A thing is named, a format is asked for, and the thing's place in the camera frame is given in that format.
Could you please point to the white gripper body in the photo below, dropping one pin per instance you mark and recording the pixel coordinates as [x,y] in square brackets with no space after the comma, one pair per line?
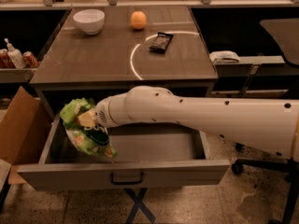
[104,112]

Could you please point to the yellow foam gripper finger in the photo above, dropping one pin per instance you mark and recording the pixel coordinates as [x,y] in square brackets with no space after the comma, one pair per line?
[87,119]

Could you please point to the green rice chip bag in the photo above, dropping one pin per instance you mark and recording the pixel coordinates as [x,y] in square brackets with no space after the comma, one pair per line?
[91,141]

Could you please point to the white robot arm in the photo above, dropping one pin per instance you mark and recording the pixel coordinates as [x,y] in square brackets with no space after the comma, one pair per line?
[271,125]

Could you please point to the grey open top drawer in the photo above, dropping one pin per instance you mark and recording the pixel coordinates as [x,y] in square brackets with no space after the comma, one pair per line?
[168,155]

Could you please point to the grey cabinet counter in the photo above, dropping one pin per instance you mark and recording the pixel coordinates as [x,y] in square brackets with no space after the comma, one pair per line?
[119,57]

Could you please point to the brown cardboard box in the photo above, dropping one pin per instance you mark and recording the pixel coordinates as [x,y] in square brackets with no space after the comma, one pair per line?
[24,130]

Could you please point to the black snack bar wrapper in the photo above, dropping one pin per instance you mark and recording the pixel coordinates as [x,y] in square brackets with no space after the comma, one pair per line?
[161,42]

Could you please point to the red soda can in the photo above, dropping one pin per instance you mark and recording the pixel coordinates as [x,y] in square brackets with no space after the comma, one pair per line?
[31,59]
[5,58]

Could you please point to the blue tape cross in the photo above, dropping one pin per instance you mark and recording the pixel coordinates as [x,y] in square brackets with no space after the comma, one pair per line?
[137,198]

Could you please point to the orange fruit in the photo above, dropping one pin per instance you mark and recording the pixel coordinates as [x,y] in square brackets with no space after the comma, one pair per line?
[138,20]

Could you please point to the grey left side shelf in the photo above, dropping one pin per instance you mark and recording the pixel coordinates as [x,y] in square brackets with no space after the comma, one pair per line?
[15,75]

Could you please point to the grey shelf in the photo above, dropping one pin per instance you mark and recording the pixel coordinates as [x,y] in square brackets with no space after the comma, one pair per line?
[15,75]
[248,65]

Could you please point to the white ceramic bowl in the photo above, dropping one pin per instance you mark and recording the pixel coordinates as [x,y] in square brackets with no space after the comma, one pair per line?
[89,21]

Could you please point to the white pump bottle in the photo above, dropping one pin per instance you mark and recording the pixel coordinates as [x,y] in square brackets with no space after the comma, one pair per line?
[15,55]

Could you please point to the folded white cloth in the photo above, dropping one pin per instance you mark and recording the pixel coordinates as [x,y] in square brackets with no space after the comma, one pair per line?
[224,56]

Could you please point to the grey right side shelf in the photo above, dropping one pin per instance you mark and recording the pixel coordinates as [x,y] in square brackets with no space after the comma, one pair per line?
[248,65]

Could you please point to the black drawer handle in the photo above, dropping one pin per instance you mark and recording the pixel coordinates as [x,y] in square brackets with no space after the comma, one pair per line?
[126,179]

